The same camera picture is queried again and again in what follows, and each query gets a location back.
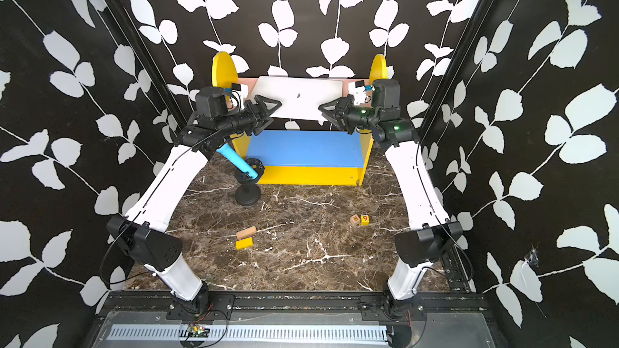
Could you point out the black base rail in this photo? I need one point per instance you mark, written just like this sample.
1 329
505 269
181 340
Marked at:
372 306

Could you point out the white slotted cable duct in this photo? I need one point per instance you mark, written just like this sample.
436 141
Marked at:
363 334

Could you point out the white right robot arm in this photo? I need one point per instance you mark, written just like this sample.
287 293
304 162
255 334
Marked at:
431 232

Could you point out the cyan toy microphone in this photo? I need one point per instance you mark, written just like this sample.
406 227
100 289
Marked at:
232 156

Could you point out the black microphone stand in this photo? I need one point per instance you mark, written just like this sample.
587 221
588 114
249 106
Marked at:
249 193

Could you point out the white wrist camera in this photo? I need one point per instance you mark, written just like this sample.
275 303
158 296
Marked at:
241 91
361 92

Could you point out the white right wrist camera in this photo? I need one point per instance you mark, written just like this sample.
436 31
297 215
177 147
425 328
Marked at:
361 92

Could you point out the yellow wooden block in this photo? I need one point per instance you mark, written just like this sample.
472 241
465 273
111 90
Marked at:
244 243

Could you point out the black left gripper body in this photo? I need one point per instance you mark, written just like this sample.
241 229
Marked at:
244 121

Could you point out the yellow blue toy shelf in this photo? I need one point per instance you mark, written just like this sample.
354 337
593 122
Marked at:
296 155

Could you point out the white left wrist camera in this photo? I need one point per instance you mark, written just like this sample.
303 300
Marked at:
241 91

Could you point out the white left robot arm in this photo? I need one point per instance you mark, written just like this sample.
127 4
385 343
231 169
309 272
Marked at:
142 233

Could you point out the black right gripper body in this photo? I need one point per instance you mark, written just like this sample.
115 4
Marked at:
354 118

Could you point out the wooden letter cube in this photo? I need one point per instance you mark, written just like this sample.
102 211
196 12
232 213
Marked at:
355 220

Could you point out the natural wooden block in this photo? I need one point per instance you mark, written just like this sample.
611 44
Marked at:
246 233

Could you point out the yellow number cube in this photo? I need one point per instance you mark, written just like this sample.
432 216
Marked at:
365 220

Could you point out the small green circuit board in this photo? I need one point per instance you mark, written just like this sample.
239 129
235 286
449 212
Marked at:
197 331

